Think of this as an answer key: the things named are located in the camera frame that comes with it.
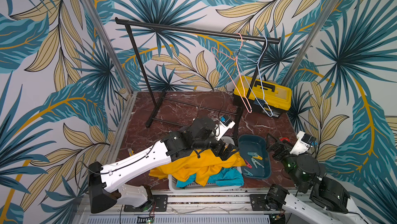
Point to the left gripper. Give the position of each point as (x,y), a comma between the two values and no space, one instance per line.
(218,150)

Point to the red clothespin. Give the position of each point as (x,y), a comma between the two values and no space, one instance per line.
(248,164)

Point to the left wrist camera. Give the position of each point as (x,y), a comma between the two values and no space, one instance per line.
(224,125)

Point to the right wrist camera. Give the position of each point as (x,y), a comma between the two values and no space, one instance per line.
(303,144)

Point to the pale green clothespin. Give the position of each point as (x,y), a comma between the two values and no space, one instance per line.
(256,164)

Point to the teal blue t-shirt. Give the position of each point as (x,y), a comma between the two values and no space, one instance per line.
(226,177)

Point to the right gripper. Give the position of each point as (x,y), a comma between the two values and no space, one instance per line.
(277,151)

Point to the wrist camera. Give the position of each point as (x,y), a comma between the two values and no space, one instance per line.
(303,144)
(224,125)

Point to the yellow utility knife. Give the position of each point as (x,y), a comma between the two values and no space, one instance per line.
(130,152)

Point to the pink wire hanger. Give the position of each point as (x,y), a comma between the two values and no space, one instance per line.
(235,72)

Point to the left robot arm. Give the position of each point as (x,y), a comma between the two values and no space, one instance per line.
(200,142)

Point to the white blue wire hanger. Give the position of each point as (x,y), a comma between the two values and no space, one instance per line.
(260,78)

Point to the dark teal tray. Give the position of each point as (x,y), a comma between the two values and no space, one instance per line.
(251,143)

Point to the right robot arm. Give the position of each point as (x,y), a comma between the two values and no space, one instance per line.
(308,176)

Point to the yellow black toolbox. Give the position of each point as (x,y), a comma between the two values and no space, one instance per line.
(278,97)

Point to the red pipe wrench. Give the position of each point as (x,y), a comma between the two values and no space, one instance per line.
(283,138)

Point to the yellow t-shirt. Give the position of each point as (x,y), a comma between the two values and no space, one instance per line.
(204,167)

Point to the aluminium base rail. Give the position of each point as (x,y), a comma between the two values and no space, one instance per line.
(237,206)

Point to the black clothes rack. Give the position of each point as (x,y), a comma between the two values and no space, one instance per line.
(206,33)

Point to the turquoise clothespin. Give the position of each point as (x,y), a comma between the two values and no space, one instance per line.
(247,173)

